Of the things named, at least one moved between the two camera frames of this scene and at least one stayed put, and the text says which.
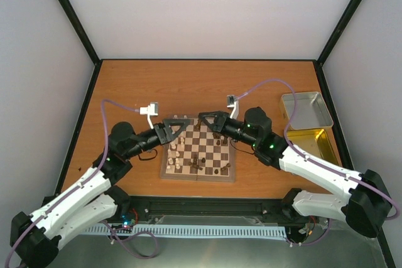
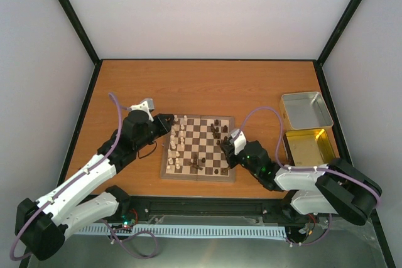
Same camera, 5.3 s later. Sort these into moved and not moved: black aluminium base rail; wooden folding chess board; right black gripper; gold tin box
Moved: right black gripper
Not moved: gold tin box; black aluminium base rail; wooden folding chess board
